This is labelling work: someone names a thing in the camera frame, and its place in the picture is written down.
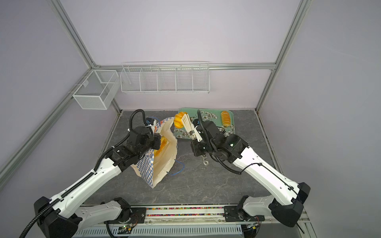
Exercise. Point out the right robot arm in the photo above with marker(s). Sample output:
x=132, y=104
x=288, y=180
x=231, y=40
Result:
x=287, y=197

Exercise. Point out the aluminium frame posts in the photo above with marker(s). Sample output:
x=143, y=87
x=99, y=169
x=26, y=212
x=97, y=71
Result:
x=9, y=169

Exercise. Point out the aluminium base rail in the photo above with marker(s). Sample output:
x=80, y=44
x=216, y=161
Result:
x=190, y=221

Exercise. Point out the long white wire basket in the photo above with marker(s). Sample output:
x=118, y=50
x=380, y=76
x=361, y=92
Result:
x=165, y=77

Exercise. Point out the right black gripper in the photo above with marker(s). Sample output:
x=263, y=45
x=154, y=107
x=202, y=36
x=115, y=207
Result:
x=196, y=145

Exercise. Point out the blue checkered paper bag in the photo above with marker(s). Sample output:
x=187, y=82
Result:
x=156, y=164

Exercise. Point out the orange round fake bread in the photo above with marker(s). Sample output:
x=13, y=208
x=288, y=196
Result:
x=178, y=120

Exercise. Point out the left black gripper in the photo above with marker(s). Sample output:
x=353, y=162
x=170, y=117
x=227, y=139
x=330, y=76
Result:
x=157, y=139

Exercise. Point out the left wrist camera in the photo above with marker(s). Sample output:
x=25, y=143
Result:
x=151, y=123

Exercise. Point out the small white mesh basket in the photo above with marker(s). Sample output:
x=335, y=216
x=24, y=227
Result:
x=98, y=89

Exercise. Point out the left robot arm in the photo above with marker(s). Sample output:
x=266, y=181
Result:
x=61, y=217

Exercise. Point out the ridged yellow fake bread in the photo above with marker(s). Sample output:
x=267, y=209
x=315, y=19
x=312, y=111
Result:
x=225, y=119

